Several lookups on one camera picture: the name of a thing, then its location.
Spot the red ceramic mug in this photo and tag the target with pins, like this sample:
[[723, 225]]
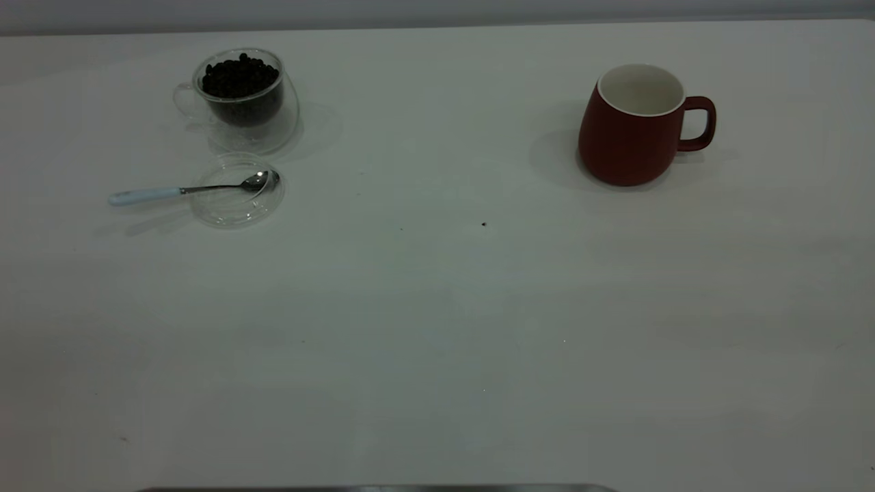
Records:
[[622, 143]]

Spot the clear round glass lid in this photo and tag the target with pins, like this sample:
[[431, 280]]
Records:
[[229, 208]]

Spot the dark coffee beans pile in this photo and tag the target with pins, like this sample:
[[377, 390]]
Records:
[[240, 78]]

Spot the clear double-wall glass cup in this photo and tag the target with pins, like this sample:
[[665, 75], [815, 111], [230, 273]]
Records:
[[273, 130]]

